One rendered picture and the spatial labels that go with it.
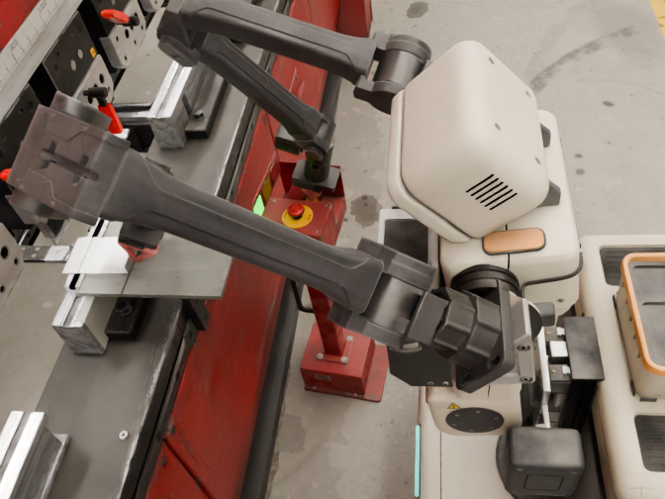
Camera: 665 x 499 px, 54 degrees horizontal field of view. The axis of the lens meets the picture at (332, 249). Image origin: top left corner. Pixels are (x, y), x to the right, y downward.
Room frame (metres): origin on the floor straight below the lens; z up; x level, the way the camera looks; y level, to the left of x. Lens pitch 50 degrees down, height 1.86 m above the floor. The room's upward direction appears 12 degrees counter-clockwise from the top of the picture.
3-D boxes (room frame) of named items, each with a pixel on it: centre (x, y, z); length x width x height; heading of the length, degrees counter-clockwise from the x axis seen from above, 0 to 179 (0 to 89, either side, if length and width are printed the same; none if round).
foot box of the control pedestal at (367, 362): (1.08, 0.03, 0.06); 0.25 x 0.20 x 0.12; 67
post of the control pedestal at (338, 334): (1.09, 0.05, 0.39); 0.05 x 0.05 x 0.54; 67
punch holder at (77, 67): (1.01, 0.39, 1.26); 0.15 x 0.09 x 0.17; 164
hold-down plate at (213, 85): (1.41, 0.22, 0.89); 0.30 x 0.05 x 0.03; 164
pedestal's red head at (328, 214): (1.09, 0.05, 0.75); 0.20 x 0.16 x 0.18; 157
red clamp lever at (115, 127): (0.98, 0.34, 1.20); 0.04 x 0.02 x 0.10; 74
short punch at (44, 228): (0.85, 0.44, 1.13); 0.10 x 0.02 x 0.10; 164
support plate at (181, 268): (0.81, 0.30, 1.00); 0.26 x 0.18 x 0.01; 74
